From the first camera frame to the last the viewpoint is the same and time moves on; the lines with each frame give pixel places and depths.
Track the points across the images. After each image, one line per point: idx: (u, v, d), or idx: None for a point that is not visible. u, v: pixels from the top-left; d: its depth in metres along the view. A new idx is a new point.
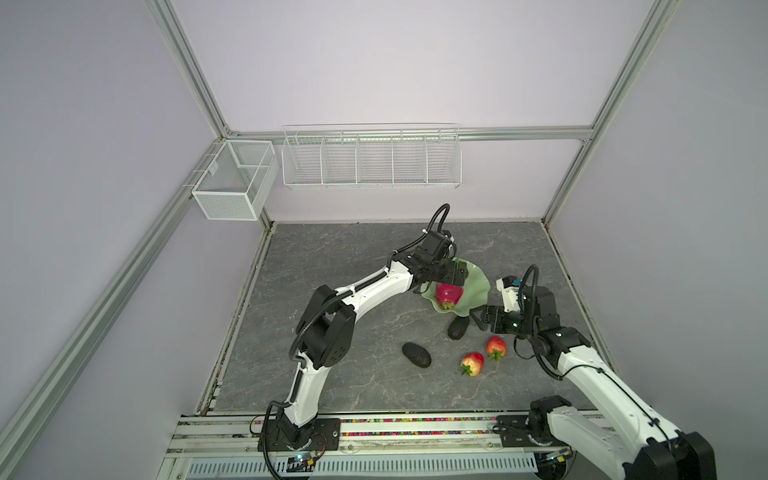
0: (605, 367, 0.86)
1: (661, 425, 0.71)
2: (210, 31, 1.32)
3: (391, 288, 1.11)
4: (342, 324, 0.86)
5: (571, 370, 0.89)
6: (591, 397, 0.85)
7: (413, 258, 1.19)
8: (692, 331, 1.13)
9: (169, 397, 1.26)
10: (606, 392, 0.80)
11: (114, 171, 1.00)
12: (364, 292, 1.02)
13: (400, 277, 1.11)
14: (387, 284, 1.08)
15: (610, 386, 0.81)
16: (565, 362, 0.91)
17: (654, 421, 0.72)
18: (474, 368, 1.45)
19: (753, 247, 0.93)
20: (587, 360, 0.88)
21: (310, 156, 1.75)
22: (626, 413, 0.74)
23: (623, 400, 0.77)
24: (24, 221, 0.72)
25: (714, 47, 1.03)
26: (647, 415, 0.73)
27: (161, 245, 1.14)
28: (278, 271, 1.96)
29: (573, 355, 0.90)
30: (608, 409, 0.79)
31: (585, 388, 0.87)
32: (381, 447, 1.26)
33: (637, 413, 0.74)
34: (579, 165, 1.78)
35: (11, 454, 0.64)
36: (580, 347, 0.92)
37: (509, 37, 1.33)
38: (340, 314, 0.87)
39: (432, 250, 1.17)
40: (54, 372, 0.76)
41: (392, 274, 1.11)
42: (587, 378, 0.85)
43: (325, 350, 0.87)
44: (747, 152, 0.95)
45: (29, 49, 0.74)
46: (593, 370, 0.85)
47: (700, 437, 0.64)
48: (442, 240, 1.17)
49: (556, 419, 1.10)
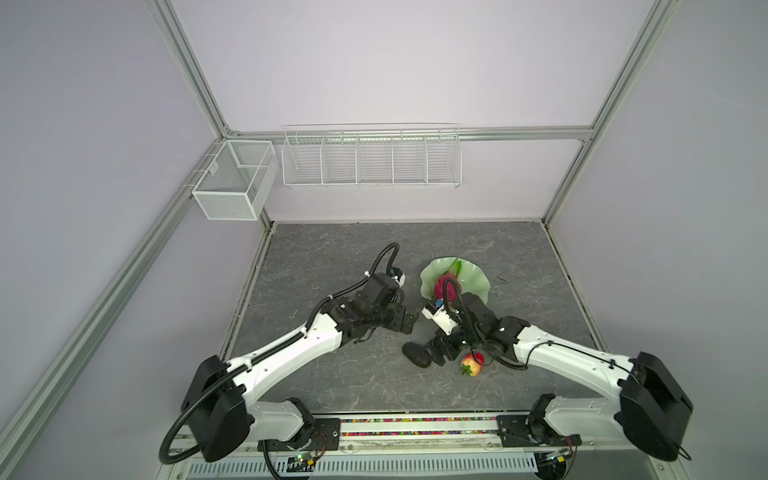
0: (552, 339, 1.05)
1: (617, 363, 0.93)
2: (210, 31, 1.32)
3: (307, 352, 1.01)
4: (223, 412, 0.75)
5: (532, 357, 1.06)
6: (557, 370, 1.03)
7: (347, 307, 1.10)
8: (691, 331, 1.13)
9: (169, 397, 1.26)
10: (570, 361, 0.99)
11: (114, 171, 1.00)
12: (265, 365, 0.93)
13: (322, 338, 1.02)
14: (303, 348, 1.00)
15: (568, 352, 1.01)
16: (521, 351, 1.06)
17: (612, 363, 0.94)
18: (474, 368, 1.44)
19: (752, 247, 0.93)
20: (536, 339, 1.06)
21: (310, 156, 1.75)
22: (591, 368, 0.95)
23: (584, 361, 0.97)
24: (24, 221, 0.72)
25: (714, 46, 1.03)
26: (605, 362, 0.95)
27: (161, 245, 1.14)
28: (278, 271, 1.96)
29: (522, 342, 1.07)
30: (579, 374, 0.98)
31: (545, 363, 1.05)
32: (381, 447, 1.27)
33: (597, 365, 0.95)
34: (579, 165, 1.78)
35: (11, 454, 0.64)
36: (523, 331, 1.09)
37: (509, 37, 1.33)
38: (226, 399, 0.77)
39: (373, 297, 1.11)
40: (55, 372, 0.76)
41: (311, 335, 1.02)
42: (548, 358, 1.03)
43: (206, 443, 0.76)
44: (748, 153, 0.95)
45: (29, 49, 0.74)
46: (545, 345, 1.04)
47: (647, 358, 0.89)
48: (384, 286, 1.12)
49: (553, 417, 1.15)
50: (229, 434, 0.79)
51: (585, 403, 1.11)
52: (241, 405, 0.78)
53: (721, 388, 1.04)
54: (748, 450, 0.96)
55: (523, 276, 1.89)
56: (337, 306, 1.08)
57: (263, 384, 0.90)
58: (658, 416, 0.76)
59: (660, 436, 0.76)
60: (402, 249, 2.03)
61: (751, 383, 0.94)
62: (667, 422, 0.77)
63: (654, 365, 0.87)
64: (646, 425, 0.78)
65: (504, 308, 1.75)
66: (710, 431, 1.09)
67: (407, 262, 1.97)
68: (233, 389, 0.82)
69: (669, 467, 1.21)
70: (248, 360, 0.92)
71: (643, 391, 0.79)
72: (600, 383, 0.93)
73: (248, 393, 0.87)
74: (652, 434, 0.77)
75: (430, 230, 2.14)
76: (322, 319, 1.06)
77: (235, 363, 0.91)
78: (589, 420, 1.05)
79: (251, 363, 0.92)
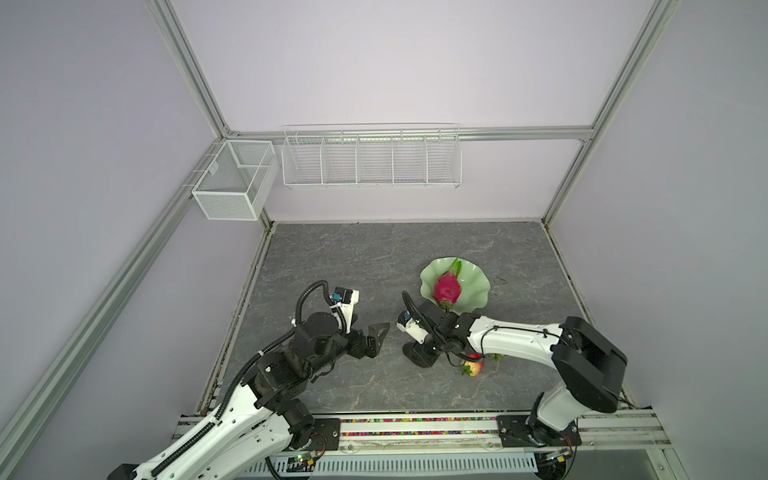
0: (497, 324, 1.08)
1: (549, 331, 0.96)
2: (210, 30, 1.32)
3: (219, 440, 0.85)
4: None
5: (484, 345, 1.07)
6: (506, 353, 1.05)
7: (276, 367, 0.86)
8: (690, 331, 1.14)
9: (169, 397, 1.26)
10: (511, 338, 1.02)
11: (112, 171, 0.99)
12: (169, 473, 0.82)
13: (236, 422, 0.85)
14: (214, 440, 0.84)
15: (509, 333, 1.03)
16: (476, 343, 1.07)
17: (545, 332, 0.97)
18: (474, 368, 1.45)
19: (750, 247, 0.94)
20: (484, 327, 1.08)
21: (310, 156, 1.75)
22: (530, 341, 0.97)
23: (522, 336, 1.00)
24: (23, 221, 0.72)
25: (713, 47, 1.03)
26: (540, 333, 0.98)
27: (161, 245, 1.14)
28: (278, 271, 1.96)
29: (473, 334, 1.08)
30: (522, 351, 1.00)
31: (497, 350, 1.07)
32: (380, 447, 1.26)
33: (534, 336, 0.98)
34: (579, 164, 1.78)
35: (11, 454, 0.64)
36: (475, 322, 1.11)
37: (509, 37, 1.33)
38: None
39: (303, 354, 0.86)
40: (54, 373, 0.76)
41: (223, 423, 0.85)
42: (495, 340, 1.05)
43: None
44: (748, 153, 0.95)
45: (28, 49, 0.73)
46: (490, 331, 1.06)
47: (574, 321, 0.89)
48: (313, 339, 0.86)
49: (541, 413, 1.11)
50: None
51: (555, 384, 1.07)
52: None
53: (721, 388, 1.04)
54: (748, 450, 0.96)
55: (523, 276, 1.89)
56: (264, 370, 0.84)
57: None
58: (589, 371, 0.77)
59: (596, 389, 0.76)
60: (402, 249, 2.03)
61: (751, 383, 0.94)
62: (601, 374, 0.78)
63: (581, 324, 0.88)
64: (582, 382, 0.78)
65: (504, 308, 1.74)
66: (710, 431, 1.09)
67: (406, 262, 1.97)
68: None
69: (669, 468, 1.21)
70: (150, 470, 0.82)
71: (571, 350, 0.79)
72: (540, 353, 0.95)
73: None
74: (590, 390, 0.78)
75: (430, 230, 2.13)
76: (242, 394, 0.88)
77: (135, 478, 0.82)
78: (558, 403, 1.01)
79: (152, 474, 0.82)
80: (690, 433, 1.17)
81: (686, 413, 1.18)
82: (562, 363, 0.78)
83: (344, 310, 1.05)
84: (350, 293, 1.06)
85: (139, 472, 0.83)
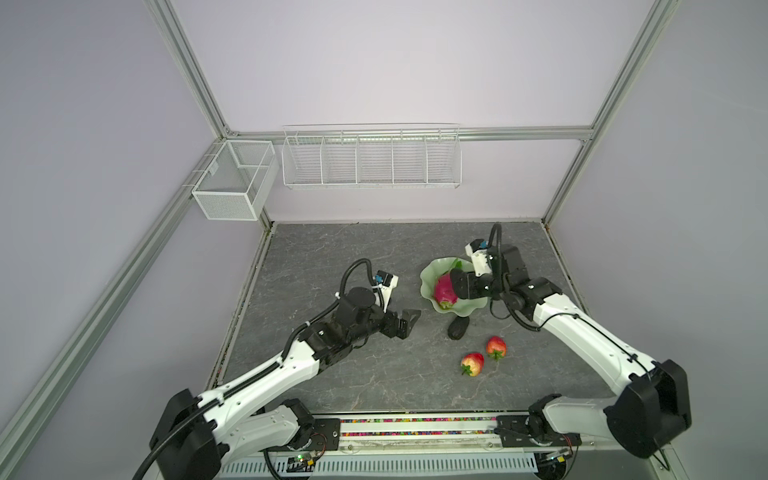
0: (580, 313, 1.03)
1: (638, 359, 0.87)
2: (210, 30, 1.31)
3: (285, 381, 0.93)
4: (194, 452, 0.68)
5: (551, 322, 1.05)
6: (571, 343, 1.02)
7: (325, 333, 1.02)
8: (691, 331, 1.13)
9: (169, 398, 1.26)
10: (589, 341, 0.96)
11: (113, 171, 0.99)
12: (238, 398, 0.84)
13: (299, 367, 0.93)
14: (280, 378, 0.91)
15: (589, 332, 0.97)
16: (543, 312, 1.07)
17: (632, 358, 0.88)
18: (474, 368, 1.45)
19: (750, 247, 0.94)
20: (562, 307, 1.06)
21: (310, 156, 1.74)
22: (608, 354, 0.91)
23: (603, 345, 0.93)
24: (24, 221, 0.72)
25: (714, 46, 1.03)
26: (625, 354, 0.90)
27: (160, 245, 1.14)
28: (278, 271, 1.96)
29: (547, 304, 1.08)
30: (590, 355, 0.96)
31: (563, 334, 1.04)
32: (380, 447, 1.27)
33: (616, 353, 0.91)
34: (579, 164, 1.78)
35: (11, 454, 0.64)
36: (551, 296, 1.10)
37: (509, 38, 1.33)
38: (196, 436, 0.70)
39: (346, 320, 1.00)
40: (54, 373, 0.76)
41: (288, 365, 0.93)
42: (568, 327, 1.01)
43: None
44: (749, 152, 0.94)
45: (29, 49, 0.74)
46: (571, 316, 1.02)
47: (673, 365, 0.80)
48: (355, 308, 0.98)
49: (550, 410, 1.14)
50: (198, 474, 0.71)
51: (584, 398, 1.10)
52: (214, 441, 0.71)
53: (721, 388, 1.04)
54: (748, 450, 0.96)
55: None
56: (315, 333, 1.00)
57: (236, 419, 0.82)
58: (654, 420, 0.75)
59: (645, 432, 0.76)
60: (402, 249, 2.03)
61: (752, 383, 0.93)
62: (661, 423, 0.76)
63: (681, 376, 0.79)
64: (637, 420, 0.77)
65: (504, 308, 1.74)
66: (710, 431, 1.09)
67: (406, 262, 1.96)
68: (207, 423, 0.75)
69: (669, 467, 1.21)
70: (220, 392, 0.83)
71: (651, 390, 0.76)
72: (611, 371, 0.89)
73: (219, 430, 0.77)
74: (639, 429, 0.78)
75: (430, 230, 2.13)
76: (300, 346, 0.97)
77: (205, 398, 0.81)
78: (579, 414, 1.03)
79: (222, 396, 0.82)
80: (690, 434, 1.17)
81: None
82: (634, 397, 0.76)
83: (384, 291, 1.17)
84: (391, 277, 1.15)
85: (206, 395, 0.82)
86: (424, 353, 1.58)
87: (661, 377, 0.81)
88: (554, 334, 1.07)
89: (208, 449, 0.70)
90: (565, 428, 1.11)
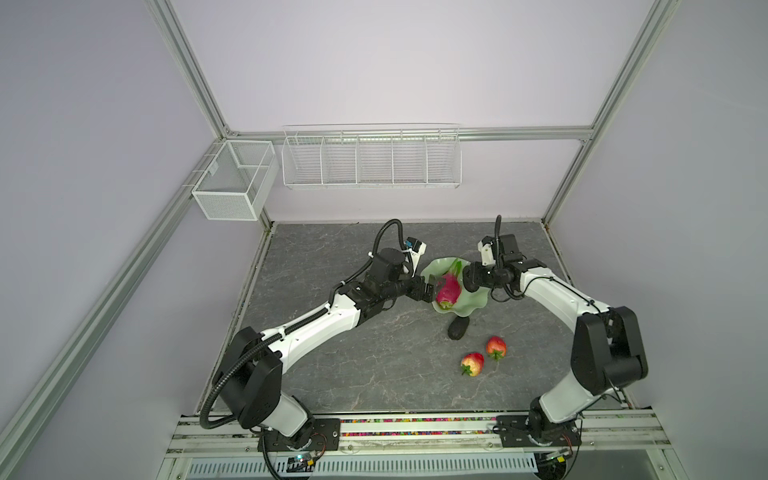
0: (554, 276, 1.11)
1: (595, 304, 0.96)
2: (210, 30, 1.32)
3: (331, 328, 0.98)
4: (263, 378, 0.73)
5: (530, 285, 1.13)
6: (543, 302, 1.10)
7: (361, 289, 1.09)
8: (691, 331, 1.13)
9: (169, 398, 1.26)
10: (555, 293, 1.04)
11: (113, 171, 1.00)
12: (297, 336, 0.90)
13: (344, 314, 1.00)
14: (328, 322, 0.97)
15: (559, 287, 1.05)
16: (525, 279, 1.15)
17: (590, 303, 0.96)
18: (474, 368, 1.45)
19: (750, 247, 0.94)
20: (540, 273, 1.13)
21: (310, 156, 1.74)
22: (570, 301, 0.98)
23: (566, 294, 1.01)
24: (24, 221, 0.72)
25: (714, 46, 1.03)
26: (584, 300, 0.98)
27: (160, 245, 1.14)
28: (278, 271, 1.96)
29: (529, 272, 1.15)
30: (558, 307, 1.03)
31: (537, 293, 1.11)
32: (380, 448, 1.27)
33: (577, 300, 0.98)
34: (579, 164, 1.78)
35: (11, 454, 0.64)
36: (537, 268, 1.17)
37: (509, 39, 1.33)
38: (263, 363, 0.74)
39: (380, 276, 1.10)
40: (54, 373, 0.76)
41: (334, 311, 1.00)
42: (540, 285, 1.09)
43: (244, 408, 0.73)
44: (748, 152, 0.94)
45: (29, 50, 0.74)
46: (546, 278, 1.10)
47: (626, 309, 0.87)
48: (389, 264, 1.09)
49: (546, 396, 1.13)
50: (265, 398, 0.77)
51: None
52: (279, 369, 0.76)
53: (721, 388, 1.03)
54: (748, 450, 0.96)
55: None
56: (354, 287, 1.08)
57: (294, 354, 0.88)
58: (600, 348, 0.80)
59: (593, 364, 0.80)
60: None
61: (751, 382, 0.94)
62: (607, 356, 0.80)
63: (632, 318, 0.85)
64: (586, 353, 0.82)
65: (504, 308, 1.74)
66: (709, 431, 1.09)
67: None
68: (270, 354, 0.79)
69: (669, 467, 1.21)
70: (280, 329, 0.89)
71: (599, 324, 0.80)
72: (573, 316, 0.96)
73: (285, 360, 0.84)
74: (588, 362, 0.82)
75: (430, 230, 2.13)
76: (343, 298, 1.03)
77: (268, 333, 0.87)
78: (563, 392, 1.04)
79: (284, 332, 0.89)
80: (690, 434, 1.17)
81: (686, 413, 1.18)
82: (582, 328, 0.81)
83: (413, 257, 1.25)
84: (420, 243, 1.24)
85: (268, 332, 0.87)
86: (424, 353, 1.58)
87: (616, 320, 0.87)
88: (533, 296, 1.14)
89: (275, 374, 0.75)
90: (557, 414, 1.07)
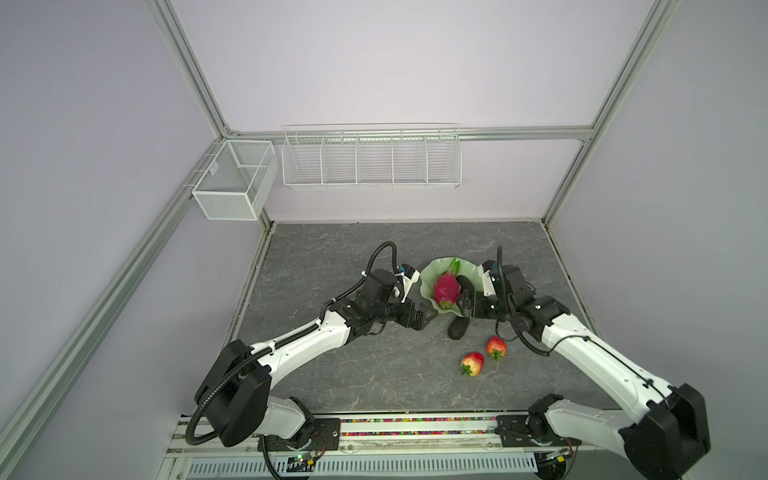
0: (589, 335, 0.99)
1: (655, 384, 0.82)
2: (210, 27, 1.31)
3: (320, 344, 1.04)
4: (251, 392, 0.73)
5: (560, 344, 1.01)
6: (582, 367, 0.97)
7: (351, 307, 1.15)
8: (692, 331, 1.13)
9: (169, 398, 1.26)
10: (600, 364, 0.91)
11: (113, 172, 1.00)
12: (286, 350, 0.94)
13: (335, 331, 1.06)
14: (319, 338, 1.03)
15: (601, 355, 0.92)
16: (553, 334, 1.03)
17: (648, 382, 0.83)
18: (474, 368, 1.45)
19: (751, 247, 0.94)
20: (571, 330, 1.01)
21: (310, 155, 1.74)
22: (622, 379, 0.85)
23: (617, 369, 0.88)
24: (26, 221, 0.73)
25: (713, 45, 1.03)
26: (641, 379, 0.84)
27: (161, 245, 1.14)
28: (278, 271, 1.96)
29: (558, 326, 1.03)
30: (606, 380, 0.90)
31: (573, 357, 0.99)
32: (381, 447, 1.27)
33: (631, 377, 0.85)
34: (579, 164, 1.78)
35: (10, 455, 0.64)
36: (561, 317, 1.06)
37: (509, 39, 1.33)
38: (251, 377, 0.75)
39: (371, 296, 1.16)
40: (54, 373, 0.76)
41: (325, 328, 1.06)
42: (577, 349, 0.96)
43: (227, 425, 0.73)
44: (750, 151, 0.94)
45: (28, 49, 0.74)
46: (580, 339, 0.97)
47: (689, 388, 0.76)
48: (379, 284, 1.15)
49: (553, 415, 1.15)
50: (250, 414, 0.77)
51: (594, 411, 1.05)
52: (267, 383, 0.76)
53: (722, 389, 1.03)
54: (749, 450, 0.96)
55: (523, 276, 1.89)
56: (344, 305, 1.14)
57: (283, 368, 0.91)
58: (675, 449, 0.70)
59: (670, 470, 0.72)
60: (402, 249, 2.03)
61: (752, 382, 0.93)
62: (682, 454, 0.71)
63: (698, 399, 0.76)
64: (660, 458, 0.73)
65: None
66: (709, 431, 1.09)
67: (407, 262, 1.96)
68: (259, 367, 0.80)
69: None
70: (270, 343, 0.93)
71: (673, 421, 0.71)
72: (629, 398, 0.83)
73: (274, 374, 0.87)
74: (659, 458, 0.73)
75: (430, 230, 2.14)
76: (334, 315, 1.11)
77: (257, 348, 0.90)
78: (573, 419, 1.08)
79: (274, 346, 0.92)
80: None
81: None
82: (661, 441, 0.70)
83: (406, 282, 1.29)
84: (414, 270, 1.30)
85: (257, 346, 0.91)
86: (424, 353, 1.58)
87: (678, 401, 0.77)
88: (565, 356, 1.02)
89: (262, 389, 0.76)
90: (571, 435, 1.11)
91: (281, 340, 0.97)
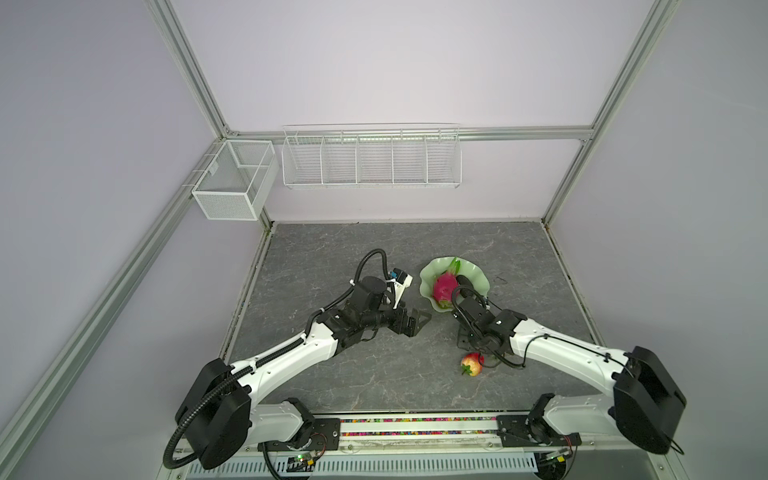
0: (546, 333, 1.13)
1: (612, 356, 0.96)
2: (210, 27, 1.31)
3: (304, 358, 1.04)
4: (229, 414, 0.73)
5: (529, 350, 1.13)
6: (551, 361, 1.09)
7: (339, 317, 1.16)
8: (692, 331, 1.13)
9: (170, 398, 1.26)
10: (564, 354, 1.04)
11: (113, 172, 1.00)
12: (268, 368, 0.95)
13: (321, 344, 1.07)
14: (303, 353, 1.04)
15: (559, 346, 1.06)
16: (518, 343, 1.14)
17: (607, 357, 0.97)
18: (474, 368, 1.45)
19: (751, 246, 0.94)
20: (531, 333, 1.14)
21: (310, 156, 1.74)
22: (586, 362, 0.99)
23: (579, 354, 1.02)
24: (24, 221, 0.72)
25: (713, 46, 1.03)
26: (600, 355, 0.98)
27: (160, 245, 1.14)
28: (278, 271, 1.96)
29: (519, 335, 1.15)
30: (574, 367, 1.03)
31: (542, 356, 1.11)
32: (380, 447, 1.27)
33: (593, 358, 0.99)
34: (579, 164, 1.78)
35: (10, 455, 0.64)
36: (525, 325, 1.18)
37: (509, 39, 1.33)
38: (231, 399, 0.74)
39: (360, 305, 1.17)
40: (55, 372, 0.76)
41: (310, 342, 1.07)
42: (542, 348, 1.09)
43: (207, 447, 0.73)
44: (749, 151, 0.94)
45: (27, 49, 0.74)
46: (540, 339, 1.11)
47: (642, 352, 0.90)
48: (368, 293, 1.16)
49: (553, 417, 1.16)
50: (230, 436, 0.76)
51: (582, 399, 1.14)
52: (247, 404, 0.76)
53: (721, 389, 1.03)
54: (749, 449, 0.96)
55: (523, 276, 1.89)
56: (331, 315, 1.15)
57: (265, 387, 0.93)
58: (649, 408, 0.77)
59: (654, 430, 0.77)
60: (402, 249, 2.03)
61: (752, 381, 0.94)
62: (662, 417, 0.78)
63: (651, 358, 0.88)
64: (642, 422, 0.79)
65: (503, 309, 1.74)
66: (709, 431, 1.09)
67: (407, 262, 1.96)
68: (239, 388, 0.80)
69: (669, 467, 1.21)
70: (252, 361, 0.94)
71: (638, 386, 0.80)
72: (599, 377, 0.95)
73: (254, 393, 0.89)
74: (644, 426, 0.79)
75: (430, 230, 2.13)
76: (320, 327, 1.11)
77: (238, 366, 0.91)
78: (584, 417, 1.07)
79: (255, 364, 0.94)
80: (689, 432, 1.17)
81: (685, 414, 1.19)
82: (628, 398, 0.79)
83: (398, 288, 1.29)
84: (406, 274, 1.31)
85: (239, 364, 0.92)
86: (424, 353, 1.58)
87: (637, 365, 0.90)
88: (534, 358, 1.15)
89: (241, 411, 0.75)
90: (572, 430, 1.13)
91: (264, 355, 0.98)
